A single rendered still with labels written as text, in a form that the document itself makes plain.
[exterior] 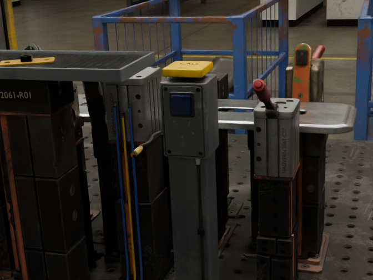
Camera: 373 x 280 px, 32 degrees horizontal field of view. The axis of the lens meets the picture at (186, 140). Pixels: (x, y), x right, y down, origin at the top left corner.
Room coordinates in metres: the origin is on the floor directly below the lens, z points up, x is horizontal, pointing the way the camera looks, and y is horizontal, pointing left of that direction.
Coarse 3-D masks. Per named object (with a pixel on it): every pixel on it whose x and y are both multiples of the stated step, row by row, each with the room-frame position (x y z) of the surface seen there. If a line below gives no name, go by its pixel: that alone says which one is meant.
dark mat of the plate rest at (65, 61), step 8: (0, 56) 1.07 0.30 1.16; (8, 56) 1.06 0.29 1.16; (16, 56) 1.06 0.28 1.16; (32, 56) 1.05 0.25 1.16; (40, 56) 1.05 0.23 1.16; (48, 56) 1.05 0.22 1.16; (56, 56) 1.04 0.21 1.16; (64, 56) 1.04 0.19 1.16; (72, 56) 1.03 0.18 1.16; (80, 56) 1.03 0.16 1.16; (88, 56) 1.03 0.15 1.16; (96, 56) 1.02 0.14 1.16; (104, 56) 1.02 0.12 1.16; (112, 56) 1.02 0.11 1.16; (120, 56) 1.01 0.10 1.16; (128, 56) 1.01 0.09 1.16; (136, 56) 1.01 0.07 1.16; (40, 64) 0.98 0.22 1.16; (48, 64) 0.97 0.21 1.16; (56, 64) 0.97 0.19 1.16; (64, 64) 0.97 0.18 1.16; (72, 64) 0.96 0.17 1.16; (80, 64) 0.96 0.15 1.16; (88, 64) 0.96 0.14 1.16; (96, 64) 0.95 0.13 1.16; (104, 64) 0.95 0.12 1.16; (112, 64) 0.95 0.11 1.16; (120, 64) 0.95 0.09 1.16
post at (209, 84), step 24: (168, 96) 0.89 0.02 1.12; (192, 96) 0.88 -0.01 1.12; (216, 96) 0.93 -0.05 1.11; (168, 120) 0.89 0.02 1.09; (192, 120) 0.88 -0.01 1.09; (216, 120) 0.93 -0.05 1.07; (168, 144) 0.90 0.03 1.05; (192, 144) 0.88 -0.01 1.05; (216, 144) 0.92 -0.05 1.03; (192, 168) 0.89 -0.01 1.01; (192, 192) 0.89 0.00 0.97; (192, 216) 0.89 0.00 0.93; (216, 216) 0.93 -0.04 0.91; (192, 240) 0.89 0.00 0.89; (216, 240) 0.93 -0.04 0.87; (192, 264) 0.89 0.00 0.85; (216, 264) 0.92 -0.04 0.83
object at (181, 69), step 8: (176, 64) 0.93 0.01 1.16; (184, 64) 0.92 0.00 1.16; (192, 64) 0.92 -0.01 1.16; (200, 64) 0.92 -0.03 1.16; (208, 64) 0.92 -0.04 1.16; (168, 72) 0.90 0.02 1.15; (176, 72) 0.89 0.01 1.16; (184, 72) 0.89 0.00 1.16; (192, 72) 0.89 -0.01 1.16; (200, 72) 0.88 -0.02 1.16; (184, 80) 0.91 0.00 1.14
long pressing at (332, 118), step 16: (80, 96) 1.41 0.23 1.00; (80, 112) 1.28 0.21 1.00; (224, 112) 1.22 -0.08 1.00; (240, 112) 1.22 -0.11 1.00; (320, 112) 1.19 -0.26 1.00; (336, 112) 1.18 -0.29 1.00; (352, 112) 1.19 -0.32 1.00; (224, 128) 1.15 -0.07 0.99; (240, 128) 1.14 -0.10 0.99; (304, 128) 1.10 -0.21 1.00; (320, 128) 1.10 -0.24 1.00; (336, 128) 1.09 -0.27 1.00; (352, 128) 1.11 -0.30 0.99
